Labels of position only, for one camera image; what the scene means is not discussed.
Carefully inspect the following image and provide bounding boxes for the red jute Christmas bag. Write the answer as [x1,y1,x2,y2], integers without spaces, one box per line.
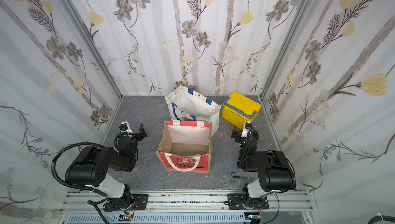
[156,121,213,174]

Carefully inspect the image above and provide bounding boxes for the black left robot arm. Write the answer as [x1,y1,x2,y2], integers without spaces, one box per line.
[50,122,148,212]

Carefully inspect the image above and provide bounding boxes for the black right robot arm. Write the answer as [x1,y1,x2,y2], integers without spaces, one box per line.
[226,122,296,210]

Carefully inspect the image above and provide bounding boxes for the white Doraemon canvas bag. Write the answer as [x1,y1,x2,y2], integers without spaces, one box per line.
[165,86,221,135]

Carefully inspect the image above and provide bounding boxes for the yellow cooler box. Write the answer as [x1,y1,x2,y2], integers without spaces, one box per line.
[222,92,261,129]

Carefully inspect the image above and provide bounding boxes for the black scissors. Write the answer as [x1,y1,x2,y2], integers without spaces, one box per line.
[231,172,256,182]

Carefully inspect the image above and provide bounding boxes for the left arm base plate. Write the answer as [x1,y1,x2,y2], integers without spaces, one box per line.
[131,194,149,211]

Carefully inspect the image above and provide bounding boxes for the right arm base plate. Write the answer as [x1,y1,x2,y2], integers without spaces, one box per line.
[225,194,270,210]

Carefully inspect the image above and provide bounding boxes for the aluminium mounting rail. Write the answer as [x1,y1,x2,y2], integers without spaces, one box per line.
[55,189,319,224]

